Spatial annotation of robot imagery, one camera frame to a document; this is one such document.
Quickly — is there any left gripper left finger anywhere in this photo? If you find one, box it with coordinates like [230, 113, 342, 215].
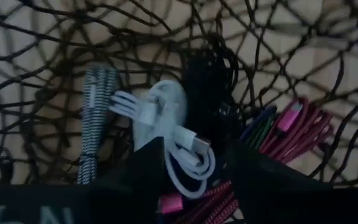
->
[88, 136, 167, 224]

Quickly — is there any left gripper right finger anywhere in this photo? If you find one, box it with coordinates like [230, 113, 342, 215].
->
[225, 141, 335, 224]

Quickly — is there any short white USB cable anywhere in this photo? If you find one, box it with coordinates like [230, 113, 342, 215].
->
[163, 124, 217, 200]

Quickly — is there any green USB cable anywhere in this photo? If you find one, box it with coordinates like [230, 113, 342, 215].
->
[247, 116, 276, 150]

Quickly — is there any purple USB cable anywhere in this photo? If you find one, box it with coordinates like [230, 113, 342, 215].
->
[239, 105, 278, 141]

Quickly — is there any magenta USB cable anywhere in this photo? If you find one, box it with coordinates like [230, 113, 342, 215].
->
[157, 98, 335, 224]

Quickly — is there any grey braided USB cable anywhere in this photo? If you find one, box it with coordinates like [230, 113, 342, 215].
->
[76, 67, 119, 186]

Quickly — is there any light blue USB cable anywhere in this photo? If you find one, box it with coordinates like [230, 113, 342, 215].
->
[109, 79, 188, 150]

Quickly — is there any black cable with red tie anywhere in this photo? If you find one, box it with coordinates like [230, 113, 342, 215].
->
[183, 40, 245, 147]

